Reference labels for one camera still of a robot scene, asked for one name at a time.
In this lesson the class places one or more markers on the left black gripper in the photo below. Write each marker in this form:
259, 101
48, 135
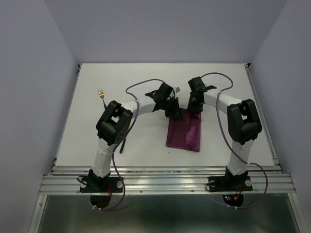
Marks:
175, 113

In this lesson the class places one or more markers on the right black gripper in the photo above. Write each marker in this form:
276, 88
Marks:
190, 107

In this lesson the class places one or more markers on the purple cloth napkin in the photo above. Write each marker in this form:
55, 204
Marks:
185, 134

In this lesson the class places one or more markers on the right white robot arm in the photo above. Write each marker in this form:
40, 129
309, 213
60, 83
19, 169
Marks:
244, 125

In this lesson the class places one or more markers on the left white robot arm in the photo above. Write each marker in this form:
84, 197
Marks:
116, 122

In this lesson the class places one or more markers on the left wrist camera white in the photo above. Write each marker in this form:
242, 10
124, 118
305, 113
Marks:
176, 89

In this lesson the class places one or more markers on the gold knife dark handle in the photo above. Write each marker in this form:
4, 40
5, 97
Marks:
122, 146

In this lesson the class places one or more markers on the gold fork dark handle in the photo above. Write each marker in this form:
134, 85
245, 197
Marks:
101, 95

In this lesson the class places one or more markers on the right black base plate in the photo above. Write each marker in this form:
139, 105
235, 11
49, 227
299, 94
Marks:
223, 184

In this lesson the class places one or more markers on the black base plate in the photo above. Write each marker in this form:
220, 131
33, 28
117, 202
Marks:
223, 184
108, 185

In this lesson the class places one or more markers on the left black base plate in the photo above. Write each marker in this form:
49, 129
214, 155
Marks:
108, 185

